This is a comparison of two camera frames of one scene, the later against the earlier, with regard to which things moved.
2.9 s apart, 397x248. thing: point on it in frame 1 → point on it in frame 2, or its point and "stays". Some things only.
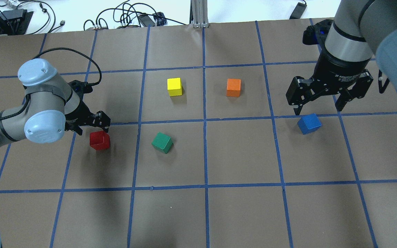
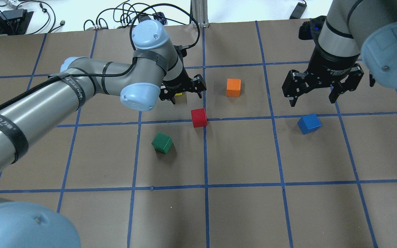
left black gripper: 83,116 → 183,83
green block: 163,142 stays
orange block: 233,88 stays
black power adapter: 298,11 stays
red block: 99,140 → 199,117
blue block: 309,123 stays
